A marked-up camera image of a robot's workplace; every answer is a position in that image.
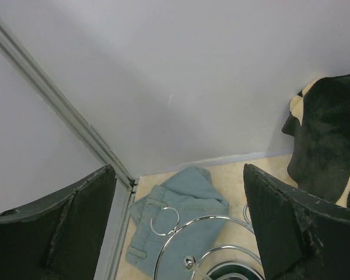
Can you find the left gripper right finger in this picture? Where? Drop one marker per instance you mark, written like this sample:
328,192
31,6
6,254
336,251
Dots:
299,236

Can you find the chrome wire wine glass rack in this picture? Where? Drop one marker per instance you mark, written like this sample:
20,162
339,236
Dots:
191,252

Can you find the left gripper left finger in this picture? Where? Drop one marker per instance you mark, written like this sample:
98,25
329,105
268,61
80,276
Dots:
58,236

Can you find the black floral plush pillow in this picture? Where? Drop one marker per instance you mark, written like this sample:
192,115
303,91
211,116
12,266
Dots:
319,122

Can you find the grey blue folded jeans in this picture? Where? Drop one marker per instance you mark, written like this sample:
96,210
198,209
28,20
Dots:
187,195

